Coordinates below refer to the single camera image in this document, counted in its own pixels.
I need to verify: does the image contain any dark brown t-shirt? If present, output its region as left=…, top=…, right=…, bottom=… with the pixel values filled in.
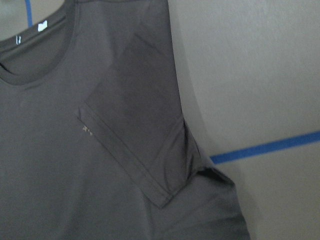
left=0, top=0, right=250, bottom=240

